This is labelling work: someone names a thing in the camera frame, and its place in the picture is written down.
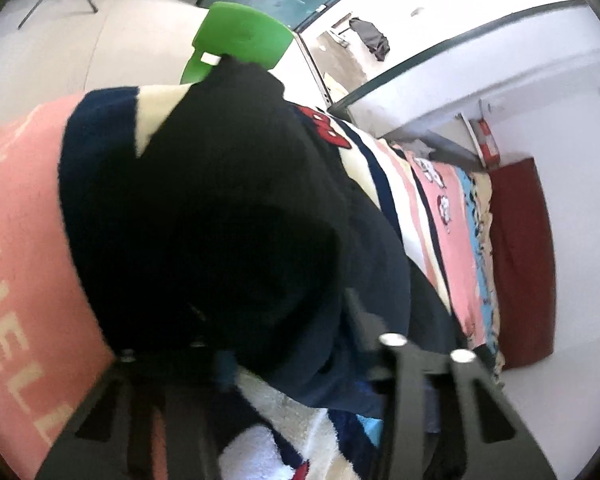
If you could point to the striped printed fleece blanket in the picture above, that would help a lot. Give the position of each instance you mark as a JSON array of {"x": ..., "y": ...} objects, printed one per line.
[{"x": 20, "y": 185}]

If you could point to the dark navy jacket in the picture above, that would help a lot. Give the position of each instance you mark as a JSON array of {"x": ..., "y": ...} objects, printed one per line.
[{"x": 230, "y": 210}]

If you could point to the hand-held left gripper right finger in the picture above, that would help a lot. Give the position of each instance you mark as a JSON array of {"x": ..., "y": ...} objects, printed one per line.
[{"x": 365, "y": 330}]

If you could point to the dark red cloth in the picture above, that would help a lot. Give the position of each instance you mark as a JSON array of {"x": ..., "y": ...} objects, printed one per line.
[{"x": 520, "y": 260}]

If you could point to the red box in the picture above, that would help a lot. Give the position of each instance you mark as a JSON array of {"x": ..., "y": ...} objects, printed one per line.
[{"x": 486, "y": 142}]

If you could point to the green plastic chair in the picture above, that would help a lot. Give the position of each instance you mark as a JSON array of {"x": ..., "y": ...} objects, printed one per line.
[{"x": 240, "y": 30}]

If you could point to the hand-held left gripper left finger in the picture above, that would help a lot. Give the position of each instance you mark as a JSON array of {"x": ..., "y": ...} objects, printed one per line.
[{"x": 222, "y": 372}]

